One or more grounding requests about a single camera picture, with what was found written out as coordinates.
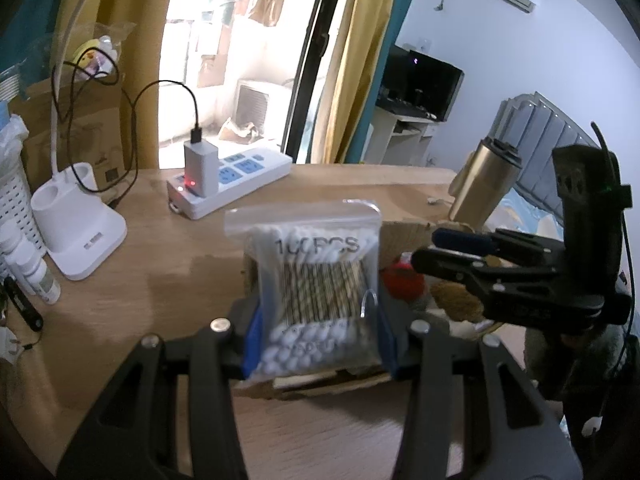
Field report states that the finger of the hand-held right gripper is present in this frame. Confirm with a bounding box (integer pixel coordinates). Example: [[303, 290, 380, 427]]
[[431, 227, 565, 267], [410, 247, 568, 307]]

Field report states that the white charger block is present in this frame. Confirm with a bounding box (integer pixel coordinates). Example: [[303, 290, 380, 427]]
[[183, 141, 221, 198]]

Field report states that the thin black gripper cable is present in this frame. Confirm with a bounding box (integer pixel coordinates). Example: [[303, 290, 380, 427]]
[[582, 121, 640, 436]]

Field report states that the brown cardboard box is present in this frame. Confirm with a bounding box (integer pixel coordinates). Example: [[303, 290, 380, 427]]
[[235, 210, 501, 401]]

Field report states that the white television stand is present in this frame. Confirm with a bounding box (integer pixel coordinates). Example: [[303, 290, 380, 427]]
[[367, 107, 441, 166]]

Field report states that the white power strip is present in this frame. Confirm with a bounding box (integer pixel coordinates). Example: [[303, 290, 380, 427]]
[[166, 147, 293, 221]]

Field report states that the steel tumbler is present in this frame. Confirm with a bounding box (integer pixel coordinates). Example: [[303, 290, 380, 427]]
[[447, 136, 523, 228]]

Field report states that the brown cardboard carton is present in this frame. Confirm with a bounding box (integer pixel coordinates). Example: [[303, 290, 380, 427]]
[[20, 72, 138, 196]]

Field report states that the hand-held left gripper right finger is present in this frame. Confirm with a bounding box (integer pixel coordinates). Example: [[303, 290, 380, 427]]
[[372, 290, 583, 480]]

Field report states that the white desk lamp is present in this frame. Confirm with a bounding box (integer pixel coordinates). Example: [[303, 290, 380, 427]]
[[30, 0, 201, 282]]

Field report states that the white outdoor unit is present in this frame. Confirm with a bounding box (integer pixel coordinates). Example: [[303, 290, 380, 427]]
[[234, 79, 291, 133]]

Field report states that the black charging cable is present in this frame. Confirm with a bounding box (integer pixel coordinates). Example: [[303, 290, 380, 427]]
[[52, 50, 203, 211]]

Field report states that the crumpled white bag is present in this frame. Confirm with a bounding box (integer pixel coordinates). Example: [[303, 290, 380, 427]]
[[0, 115, 28, 161]]

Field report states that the cotton swab bag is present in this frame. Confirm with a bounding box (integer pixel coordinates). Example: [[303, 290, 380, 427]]
[[223, 200, 383, 378]]

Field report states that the white pill bottle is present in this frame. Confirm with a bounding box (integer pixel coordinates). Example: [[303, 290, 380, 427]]
[[0, 222, 41, 286], [22, 255, 62, 306]]

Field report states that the yellow curtain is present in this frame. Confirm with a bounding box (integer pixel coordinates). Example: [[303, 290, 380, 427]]
[[332, 0, 416, 163], [95, 0, 173, 171]]

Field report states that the black door frame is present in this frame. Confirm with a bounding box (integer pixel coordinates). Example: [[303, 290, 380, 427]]
[[282, 0, 351, 163]]

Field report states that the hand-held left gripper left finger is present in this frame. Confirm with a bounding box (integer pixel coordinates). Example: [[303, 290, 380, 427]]
[[55, 300, 264, 480]]

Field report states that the yellow white plush toy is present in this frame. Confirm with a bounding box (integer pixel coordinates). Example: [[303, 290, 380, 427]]
[[70, 35, 123, 78]]

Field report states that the grey padded headboard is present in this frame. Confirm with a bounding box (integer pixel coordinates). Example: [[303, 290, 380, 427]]
[[487, 91, 601, 211]]

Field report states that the white plug adapter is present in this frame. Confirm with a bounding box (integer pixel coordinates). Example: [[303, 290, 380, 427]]
[[0, 327, 26, 366]]

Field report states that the brown fuzzy item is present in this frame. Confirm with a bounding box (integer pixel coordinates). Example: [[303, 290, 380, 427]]
[[430, 280, 483, 321]]

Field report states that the red plush item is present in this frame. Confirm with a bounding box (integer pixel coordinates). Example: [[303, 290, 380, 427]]
[[382, 260, 426, 303]]

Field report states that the white perforated basket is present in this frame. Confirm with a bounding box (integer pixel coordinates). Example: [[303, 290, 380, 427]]
[[0, 120, 48, 256]]

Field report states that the black television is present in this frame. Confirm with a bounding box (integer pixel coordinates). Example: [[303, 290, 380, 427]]
[[377, 45, 465, 123]]

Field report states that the small black tool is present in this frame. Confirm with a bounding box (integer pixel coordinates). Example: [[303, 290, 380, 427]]
[[2, 275, 43, 332]]

